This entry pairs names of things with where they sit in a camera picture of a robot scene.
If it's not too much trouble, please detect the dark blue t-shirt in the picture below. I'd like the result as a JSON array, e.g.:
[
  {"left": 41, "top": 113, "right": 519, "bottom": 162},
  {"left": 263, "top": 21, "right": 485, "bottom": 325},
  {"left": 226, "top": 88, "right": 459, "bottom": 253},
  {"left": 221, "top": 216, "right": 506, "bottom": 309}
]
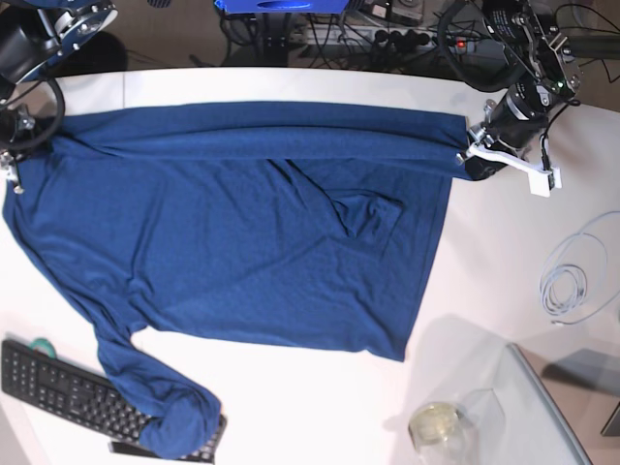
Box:
[{"left": 3, "top": 102, "right": 467, "bottom": 459}]

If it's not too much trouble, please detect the green tape roll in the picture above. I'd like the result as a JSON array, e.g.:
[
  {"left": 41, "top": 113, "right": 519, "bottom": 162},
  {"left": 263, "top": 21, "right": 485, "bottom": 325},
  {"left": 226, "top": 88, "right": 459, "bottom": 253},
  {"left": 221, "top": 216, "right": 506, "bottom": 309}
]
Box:
[{"left": 29, "top": 338, "right": 56, "bottom": 358}]

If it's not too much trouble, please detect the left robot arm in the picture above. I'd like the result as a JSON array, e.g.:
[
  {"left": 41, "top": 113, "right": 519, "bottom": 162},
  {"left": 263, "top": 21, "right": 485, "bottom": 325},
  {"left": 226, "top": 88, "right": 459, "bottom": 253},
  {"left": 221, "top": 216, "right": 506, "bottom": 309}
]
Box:
[{"left": 436, "top": 1, "right": 580, "bottom": 187}]

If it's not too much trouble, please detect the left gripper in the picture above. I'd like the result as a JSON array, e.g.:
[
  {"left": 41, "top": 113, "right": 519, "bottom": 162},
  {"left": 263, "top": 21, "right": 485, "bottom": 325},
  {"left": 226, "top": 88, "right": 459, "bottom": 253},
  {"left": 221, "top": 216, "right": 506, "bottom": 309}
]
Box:
[{"left": 464, "top": 91, "right": 548, "bottom": 181}]

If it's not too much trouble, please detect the coiled white cable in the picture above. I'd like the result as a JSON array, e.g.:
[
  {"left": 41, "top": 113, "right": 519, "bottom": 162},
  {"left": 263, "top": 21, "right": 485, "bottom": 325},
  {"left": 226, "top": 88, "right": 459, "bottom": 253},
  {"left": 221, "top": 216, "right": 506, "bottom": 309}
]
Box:
[{"left": 539, "top": 209, "right": 620, "bottom": 326}]

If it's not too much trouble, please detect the clear glass jar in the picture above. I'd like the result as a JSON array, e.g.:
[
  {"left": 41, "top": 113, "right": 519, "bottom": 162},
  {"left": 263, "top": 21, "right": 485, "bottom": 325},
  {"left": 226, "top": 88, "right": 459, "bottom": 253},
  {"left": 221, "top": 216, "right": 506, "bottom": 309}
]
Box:
[{"left": 408, "top": 402, "right": 467, "bottom": 464}]

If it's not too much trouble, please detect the blue box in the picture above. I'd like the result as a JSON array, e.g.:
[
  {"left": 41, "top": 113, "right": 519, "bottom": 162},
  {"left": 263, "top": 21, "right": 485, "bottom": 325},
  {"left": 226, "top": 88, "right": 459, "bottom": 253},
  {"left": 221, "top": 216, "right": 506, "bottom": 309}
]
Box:
[{"left": 214, "top": 0, "right": 349, "bottom": 14}]

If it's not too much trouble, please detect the white power strip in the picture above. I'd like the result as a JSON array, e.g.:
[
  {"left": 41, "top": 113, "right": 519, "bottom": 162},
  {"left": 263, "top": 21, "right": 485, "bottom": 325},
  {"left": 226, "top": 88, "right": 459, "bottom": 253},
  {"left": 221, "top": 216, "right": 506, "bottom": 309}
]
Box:
[{"left": 299, "top": 24, "right": 480, "bottom": 52}]

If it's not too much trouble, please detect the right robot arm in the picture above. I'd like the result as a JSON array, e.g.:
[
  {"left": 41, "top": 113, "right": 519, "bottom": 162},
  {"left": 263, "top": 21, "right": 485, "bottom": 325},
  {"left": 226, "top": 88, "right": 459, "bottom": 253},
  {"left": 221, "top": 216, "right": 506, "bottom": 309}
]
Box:
[{"left": 1, "top": 1, "right": 117, "bottom": 161}]

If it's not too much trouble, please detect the black computer keyboard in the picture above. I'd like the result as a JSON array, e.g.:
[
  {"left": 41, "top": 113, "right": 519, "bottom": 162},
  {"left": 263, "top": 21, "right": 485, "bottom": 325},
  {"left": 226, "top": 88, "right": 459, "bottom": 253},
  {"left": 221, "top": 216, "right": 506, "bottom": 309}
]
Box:
[{"left": 2, "top": 329, "right": 228, "bottom": 463}]

